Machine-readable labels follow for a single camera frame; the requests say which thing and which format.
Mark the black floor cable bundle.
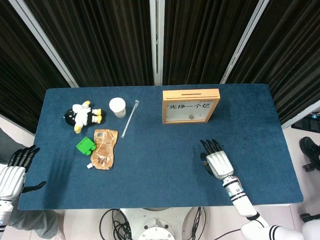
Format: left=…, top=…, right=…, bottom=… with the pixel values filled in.
left=99, top=208, right=133, bottom=240
left=188, top=206, right=209, bottom=240

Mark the black pleated curtain panel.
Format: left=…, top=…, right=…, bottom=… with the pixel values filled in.
left=226, top=0, right=320, bottom=126
left=162, top=0, right=258, bottom=86
left=0, top=0, right=72, bottom=136
left=23, top=0, right=155, bottom=88

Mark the grey partition frame post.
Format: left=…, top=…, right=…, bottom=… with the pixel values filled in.
left=149, top=0, right=165, bottom=86
left=220, top=0, right=270, bottom=85
left=281, top=99, right=320, bottom=130
left=7, top=0, right=80, bottom=88

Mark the grey trousered person leg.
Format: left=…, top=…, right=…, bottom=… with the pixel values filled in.
left=0, top=126, right=66, bottom=240

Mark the black white plush toy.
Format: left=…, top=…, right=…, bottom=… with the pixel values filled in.
left=63, top=100, right=107, bottom=134

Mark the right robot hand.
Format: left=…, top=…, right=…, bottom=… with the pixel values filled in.
left=199, top=138, right=235, bottom=180

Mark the wooden glass-front coin box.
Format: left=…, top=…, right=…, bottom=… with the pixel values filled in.
left=161, top=89, right=222, bottom=125

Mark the black equipment box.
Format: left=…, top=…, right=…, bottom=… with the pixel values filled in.
left=291, top=112, right=320, bottom=131

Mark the blue velvet table cloth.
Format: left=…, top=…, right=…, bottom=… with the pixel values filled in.
left=17, top=83, right=305, bottom=211

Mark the grey chair base leg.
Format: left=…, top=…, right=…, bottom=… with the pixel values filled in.
left=301, top=163, right=320, bottom=172

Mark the clear wrapped drinking straw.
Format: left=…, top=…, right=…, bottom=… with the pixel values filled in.
left=120, top=99, right=140, bottom=139

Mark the black chair caster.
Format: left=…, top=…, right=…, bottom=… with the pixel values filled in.
left=299, top=212, right=320, bottom=223

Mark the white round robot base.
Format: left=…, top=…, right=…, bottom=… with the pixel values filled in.
left=119, top=206, right=198, bottom=240

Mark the orange spout drink pouch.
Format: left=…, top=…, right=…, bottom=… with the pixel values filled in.
left=86, top=129, right=119, bottom=171

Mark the green toy building block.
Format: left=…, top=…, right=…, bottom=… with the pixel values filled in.
left=76, top=136, right=97, bottom=157

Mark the white paper cup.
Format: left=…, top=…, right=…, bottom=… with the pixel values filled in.
left=108, top=97, right=127, bottom=118

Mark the black shoe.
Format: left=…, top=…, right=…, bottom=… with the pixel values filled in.
left=299, top=137, right=320, bottom=171

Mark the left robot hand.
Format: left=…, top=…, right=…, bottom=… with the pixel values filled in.
left=0, top=144, right=48, bottom=201

